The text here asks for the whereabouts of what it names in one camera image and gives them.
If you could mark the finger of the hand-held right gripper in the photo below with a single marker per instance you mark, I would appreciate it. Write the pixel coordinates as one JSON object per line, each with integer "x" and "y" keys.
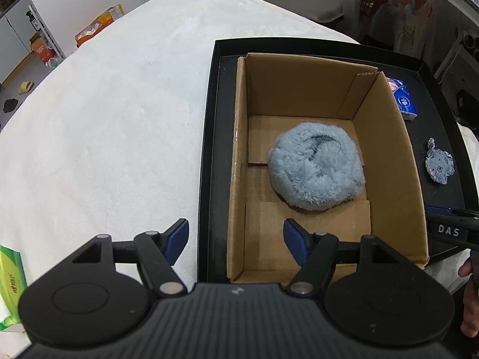
{"x": 441, "y": 209}

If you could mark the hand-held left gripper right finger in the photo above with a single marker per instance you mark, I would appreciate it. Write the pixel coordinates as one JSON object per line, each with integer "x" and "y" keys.
{"x": 295, "y": 241}

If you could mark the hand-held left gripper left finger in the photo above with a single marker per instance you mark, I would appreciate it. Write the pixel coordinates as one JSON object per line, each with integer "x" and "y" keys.
{"x": 177, "y": 241}

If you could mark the small grey-blue plush toy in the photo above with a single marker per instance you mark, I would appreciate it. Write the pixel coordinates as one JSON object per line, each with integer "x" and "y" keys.
{"x": 439, "y": 162}

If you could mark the fluffy light blue plush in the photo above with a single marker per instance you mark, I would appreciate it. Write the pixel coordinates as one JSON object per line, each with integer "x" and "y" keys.
{"x": 316, "y": 168}

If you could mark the black shallow tray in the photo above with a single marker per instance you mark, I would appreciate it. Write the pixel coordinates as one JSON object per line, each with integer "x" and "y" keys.
{"x": 219, "y": 138}

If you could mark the blue tissue pack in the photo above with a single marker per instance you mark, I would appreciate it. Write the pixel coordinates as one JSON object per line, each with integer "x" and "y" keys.
{"x": 404, "y": 99}

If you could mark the brown cardboard box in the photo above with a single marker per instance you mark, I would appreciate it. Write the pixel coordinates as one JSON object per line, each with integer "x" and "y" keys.
{"x": 314, "y": 93}

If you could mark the person's right hand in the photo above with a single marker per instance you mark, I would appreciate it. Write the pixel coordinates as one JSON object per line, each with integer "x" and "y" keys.
{"x": 470, "y": 314}

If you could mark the green tissue box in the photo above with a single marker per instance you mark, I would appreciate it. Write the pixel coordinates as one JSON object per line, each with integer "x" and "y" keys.
{"x": 11, "y": 280}

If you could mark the beige tote bag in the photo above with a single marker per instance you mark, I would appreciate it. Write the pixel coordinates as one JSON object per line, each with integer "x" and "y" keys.
{"x": 413, "y": 30}

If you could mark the black cloth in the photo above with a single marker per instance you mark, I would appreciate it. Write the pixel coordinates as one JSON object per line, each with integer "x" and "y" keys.
{"x": 9, "y": 105}

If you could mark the yellow slipper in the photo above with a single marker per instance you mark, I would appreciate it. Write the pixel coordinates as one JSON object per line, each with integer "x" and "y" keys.
{"x": 25, "y": 86}

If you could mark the clear plastic bag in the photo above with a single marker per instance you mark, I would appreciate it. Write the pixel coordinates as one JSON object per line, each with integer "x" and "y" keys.
{"x": 54, "y": 63}

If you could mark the orange paper bag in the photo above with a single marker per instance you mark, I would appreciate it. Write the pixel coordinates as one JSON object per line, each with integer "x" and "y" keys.
{"x": 99, "y": 24}

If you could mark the orange carton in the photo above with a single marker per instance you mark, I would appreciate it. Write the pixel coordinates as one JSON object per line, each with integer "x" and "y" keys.
{"x": 42, "y": 50}

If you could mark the spray bottle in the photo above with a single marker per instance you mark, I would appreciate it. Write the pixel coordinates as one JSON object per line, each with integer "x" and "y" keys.
{"x": 32, "y": 20}

